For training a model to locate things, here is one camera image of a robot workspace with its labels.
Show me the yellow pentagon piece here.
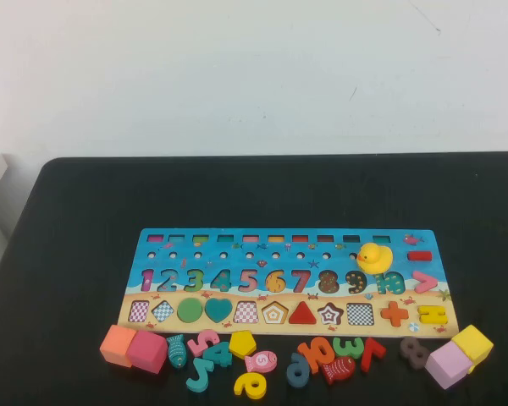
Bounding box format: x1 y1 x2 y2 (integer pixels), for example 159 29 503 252
228 329 258 360

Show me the blue wooden number puzzle board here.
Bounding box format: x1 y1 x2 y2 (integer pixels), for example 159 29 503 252
117 228 461 339

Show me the teal heart piece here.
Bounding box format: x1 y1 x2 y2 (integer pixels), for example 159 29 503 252
204 297 235 324

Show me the red triangle piece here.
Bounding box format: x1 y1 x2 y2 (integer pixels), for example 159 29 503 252
288 302 322 326

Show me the green circle piece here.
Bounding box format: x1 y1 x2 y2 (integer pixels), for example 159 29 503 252
176 297 205 325

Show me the pink number five piece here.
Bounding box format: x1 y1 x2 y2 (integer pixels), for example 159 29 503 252
186 329 221 358

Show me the teal number four piece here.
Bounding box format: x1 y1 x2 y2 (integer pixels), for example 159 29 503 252
200 339 234 369

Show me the orange number ten piece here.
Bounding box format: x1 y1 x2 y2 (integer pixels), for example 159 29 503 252
296 335 337 375

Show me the slate blue number nine piece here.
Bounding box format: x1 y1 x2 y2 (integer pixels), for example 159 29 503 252
285 352 312 387

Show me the green number three piece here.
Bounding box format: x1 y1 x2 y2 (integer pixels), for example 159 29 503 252
332 336 367 360

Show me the orange plus sign piece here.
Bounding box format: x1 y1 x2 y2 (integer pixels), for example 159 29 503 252
379 300 410 328

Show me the light teal hooked number piece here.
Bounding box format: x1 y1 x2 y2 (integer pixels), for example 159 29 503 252
185 356 216 392

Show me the yellow number six piece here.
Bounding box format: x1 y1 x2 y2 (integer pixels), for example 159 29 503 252
233 371 268 399

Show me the pink greater-than sign piece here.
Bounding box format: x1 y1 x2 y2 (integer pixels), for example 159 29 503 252
411 270 439 294

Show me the red number seven piece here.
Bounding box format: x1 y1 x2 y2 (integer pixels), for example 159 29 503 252
360 336 388 374

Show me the brown number eight piece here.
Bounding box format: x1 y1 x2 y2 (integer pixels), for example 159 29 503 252
399 336 430 370

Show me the yellow equals sign piece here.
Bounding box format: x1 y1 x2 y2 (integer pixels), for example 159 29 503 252
418 304 450 326

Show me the yellow rubber duck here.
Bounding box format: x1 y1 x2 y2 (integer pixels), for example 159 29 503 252
356 242 395 277

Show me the pink wooden fish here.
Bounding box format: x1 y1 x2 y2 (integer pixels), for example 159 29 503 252
243 349 279 374

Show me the teal wooden fish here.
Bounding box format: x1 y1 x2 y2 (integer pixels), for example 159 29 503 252
165 333 189 370

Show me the magenta wooden cube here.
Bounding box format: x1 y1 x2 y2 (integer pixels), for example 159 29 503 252
125 329 169 376

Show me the red wooden fish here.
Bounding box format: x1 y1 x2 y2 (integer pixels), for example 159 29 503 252
321 355 357 386

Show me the orange wooden cube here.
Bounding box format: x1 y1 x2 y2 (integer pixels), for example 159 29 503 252
99 324 138 369

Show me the lilac wooden cube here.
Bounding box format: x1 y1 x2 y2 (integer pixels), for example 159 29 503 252
424 340 472 392

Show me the yellow wooden cube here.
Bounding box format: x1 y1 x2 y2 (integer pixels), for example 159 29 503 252
450 324 495 375

